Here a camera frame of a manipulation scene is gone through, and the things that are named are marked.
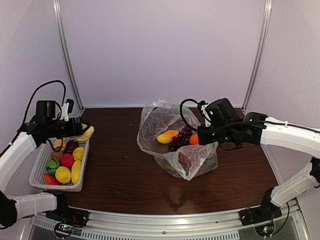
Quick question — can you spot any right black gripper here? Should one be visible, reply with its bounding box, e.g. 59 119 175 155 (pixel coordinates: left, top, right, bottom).
197 123 236 146

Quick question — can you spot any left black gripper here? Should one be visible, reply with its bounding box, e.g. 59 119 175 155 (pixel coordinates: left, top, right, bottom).
46 116 90 138

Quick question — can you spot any pale fruit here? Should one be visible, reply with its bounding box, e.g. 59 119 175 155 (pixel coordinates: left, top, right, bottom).
75 126 95 142

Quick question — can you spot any clear plastic bag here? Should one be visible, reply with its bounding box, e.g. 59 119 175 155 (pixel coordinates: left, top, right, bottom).
137 99 218 181

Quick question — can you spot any yellow green fruit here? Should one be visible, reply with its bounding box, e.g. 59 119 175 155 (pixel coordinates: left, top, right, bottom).
163 160 177 175

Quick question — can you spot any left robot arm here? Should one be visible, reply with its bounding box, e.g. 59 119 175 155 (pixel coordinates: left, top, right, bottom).
0 99 91 230

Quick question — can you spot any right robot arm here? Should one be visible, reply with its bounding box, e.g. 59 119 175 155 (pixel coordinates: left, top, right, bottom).
197 98 320 221

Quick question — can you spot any dark purple fruit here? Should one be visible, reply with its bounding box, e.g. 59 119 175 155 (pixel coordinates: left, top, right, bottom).
64 140 79 154

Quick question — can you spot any yellow fruit back right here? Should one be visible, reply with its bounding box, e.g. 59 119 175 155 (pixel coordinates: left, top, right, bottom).
72 147 85 161

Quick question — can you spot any orange fruit in bag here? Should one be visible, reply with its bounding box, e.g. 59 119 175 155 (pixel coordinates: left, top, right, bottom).
189 134 199 145

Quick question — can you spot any yellow fruit with leaf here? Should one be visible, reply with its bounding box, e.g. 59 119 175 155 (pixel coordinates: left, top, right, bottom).
53 139 67 152

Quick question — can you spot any red round fruit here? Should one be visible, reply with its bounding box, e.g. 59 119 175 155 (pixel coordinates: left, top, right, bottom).
59 154 75 169

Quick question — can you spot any brown fruit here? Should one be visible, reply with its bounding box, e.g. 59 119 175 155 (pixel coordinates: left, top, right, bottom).
51 151 64 161

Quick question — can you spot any yellow fruit front right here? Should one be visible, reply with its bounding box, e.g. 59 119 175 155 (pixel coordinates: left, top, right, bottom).
71 160 82 185

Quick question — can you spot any green round fruit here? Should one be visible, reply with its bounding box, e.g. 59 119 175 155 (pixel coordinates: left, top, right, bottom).
46 159 61 176

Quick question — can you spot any yellow fruit front centre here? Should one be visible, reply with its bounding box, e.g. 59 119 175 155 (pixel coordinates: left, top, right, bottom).
55 166 71 184

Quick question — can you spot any orange red fruit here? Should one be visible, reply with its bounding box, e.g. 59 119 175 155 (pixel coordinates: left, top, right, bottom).
43 174 61 186

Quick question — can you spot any dark purple grape bunch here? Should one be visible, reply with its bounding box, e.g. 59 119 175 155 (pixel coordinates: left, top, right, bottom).
168 126 193 152

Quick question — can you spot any white plastic basket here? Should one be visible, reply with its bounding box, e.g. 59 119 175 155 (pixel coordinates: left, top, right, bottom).
28 137 90 192

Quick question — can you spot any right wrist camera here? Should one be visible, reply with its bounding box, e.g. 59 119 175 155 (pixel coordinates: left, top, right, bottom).
197 100 212 127

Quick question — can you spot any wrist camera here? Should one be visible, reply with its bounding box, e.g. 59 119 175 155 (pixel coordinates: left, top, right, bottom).
197 100 212 127
59 98 74 122

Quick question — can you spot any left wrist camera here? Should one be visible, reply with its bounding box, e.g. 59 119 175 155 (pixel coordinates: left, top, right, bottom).
59 98 74 122

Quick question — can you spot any right black cable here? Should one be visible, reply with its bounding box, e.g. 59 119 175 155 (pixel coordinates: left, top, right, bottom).
179 98 266 131

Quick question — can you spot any black cable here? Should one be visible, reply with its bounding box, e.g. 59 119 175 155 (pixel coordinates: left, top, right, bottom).
179 98 266 131
14 79 67 141

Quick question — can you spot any left black cable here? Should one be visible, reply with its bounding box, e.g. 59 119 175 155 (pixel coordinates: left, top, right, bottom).
14 79 67 141

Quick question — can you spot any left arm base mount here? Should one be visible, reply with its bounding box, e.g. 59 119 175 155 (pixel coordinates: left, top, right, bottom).
45 192 89 228

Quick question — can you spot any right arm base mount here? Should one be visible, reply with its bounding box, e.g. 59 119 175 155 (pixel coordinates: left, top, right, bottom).
238 188 282 226

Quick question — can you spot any aluminium front rail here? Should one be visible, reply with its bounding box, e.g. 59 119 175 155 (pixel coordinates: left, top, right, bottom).
24 202 311 240

